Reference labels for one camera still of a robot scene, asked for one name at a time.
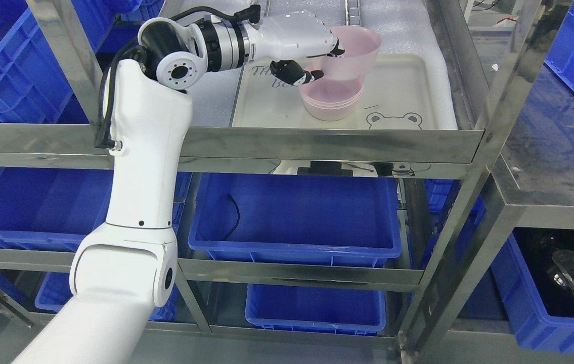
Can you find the blue crate upper left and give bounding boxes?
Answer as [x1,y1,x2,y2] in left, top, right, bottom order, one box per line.
[0,0,166,124]

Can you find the blue crate shelf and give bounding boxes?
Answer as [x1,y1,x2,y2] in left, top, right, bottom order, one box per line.
[0,167,192,252]
[245,284,386,336]
[187,173,402,268]

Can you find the blue crate bottom shelf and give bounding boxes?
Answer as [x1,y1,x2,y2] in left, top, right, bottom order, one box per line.
[245,284,386,336]

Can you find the blue crate middle shelf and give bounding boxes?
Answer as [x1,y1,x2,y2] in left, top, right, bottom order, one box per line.
[187,173,402,268]

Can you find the blue crate with helmet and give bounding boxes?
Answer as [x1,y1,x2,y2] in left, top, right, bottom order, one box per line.
[491,227,574,354]

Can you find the stainless steel table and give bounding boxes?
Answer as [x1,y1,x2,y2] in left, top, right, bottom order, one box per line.
[399,1,574,363]

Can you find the blue crate left shelf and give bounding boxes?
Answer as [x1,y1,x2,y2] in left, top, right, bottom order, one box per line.
[0,167,192,252]

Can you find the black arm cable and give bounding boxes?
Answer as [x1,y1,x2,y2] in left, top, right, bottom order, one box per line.
[95,5,262,149]

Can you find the pink plastic bowl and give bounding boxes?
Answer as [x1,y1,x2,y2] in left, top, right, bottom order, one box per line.
[311,26,382,81]

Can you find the stacked pink bowls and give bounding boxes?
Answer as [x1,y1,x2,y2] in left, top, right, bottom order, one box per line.
[299,78,364,121]

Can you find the cream bear tray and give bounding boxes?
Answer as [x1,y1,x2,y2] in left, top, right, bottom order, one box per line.
[232,55,455,130]

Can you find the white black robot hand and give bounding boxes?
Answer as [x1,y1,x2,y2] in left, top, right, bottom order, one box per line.
[244,10,345,86]

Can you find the stainless steel shelf rack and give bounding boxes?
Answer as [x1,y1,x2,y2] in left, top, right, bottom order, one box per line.
[0,1,497,349]

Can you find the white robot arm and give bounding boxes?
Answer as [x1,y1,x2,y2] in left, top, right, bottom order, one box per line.
[14,7,259,363]

